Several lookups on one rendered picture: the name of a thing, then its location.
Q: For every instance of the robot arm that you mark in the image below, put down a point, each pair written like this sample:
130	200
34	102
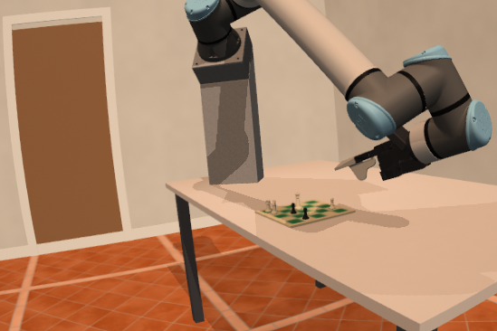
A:
378	105

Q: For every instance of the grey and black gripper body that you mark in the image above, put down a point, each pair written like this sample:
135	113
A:
400	162

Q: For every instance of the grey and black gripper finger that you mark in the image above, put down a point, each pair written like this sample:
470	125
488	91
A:
357	164

